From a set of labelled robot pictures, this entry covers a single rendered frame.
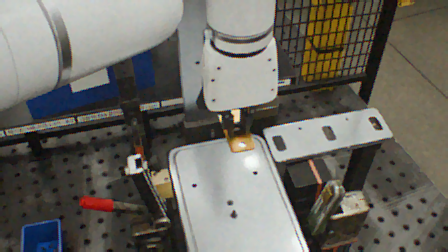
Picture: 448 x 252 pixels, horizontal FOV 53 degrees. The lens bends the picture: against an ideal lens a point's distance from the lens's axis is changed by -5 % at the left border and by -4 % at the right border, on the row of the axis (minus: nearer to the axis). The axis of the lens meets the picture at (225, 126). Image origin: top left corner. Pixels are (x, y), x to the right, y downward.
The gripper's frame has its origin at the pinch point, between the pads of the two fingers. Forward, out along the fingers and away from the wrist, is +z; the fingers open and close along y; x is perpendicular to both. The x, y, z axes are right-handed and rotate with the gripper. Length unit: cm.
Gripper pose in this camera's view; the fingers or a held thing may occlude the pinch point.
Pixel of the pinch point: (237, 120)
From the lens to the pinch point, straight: 70.6
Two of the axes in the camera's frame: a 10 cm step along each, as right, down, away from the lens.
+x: -2.5, -7.1, 6.5
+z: 0.0, 6.8, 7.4
